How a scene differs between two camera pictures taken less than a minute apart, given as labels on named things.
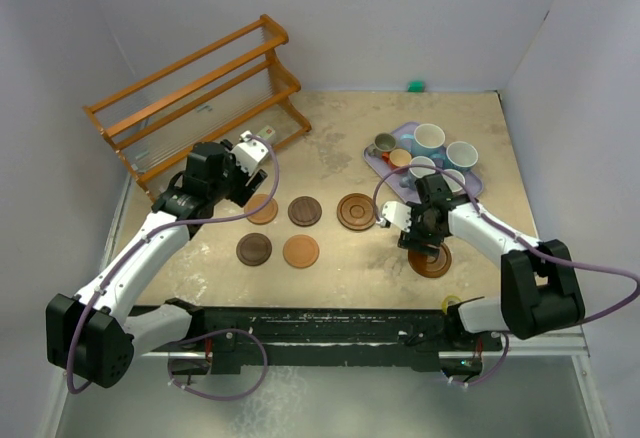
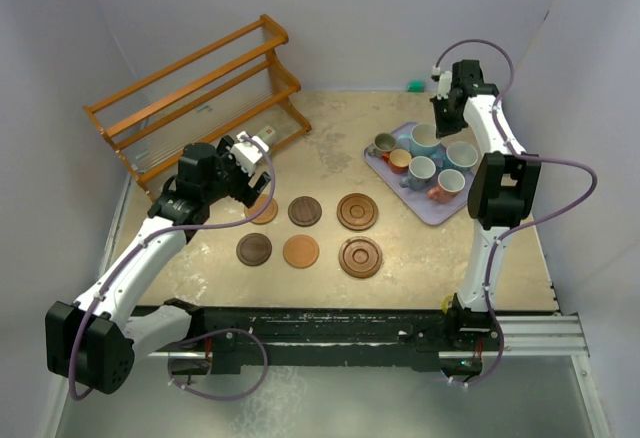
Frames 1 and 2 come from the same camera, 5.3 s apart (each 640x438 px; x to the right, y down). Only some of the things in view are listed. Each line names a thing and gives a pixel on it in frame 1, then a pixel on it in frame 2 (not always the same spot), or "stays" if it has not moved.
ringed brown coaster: [431, 265] to [360, 257]
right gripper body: [421, 231] to [448, 120]
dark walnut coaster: [254, 249] stays
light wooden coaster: [266, 214] stays
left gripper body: [237, 183] stays
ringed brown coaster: [355, 212] stays
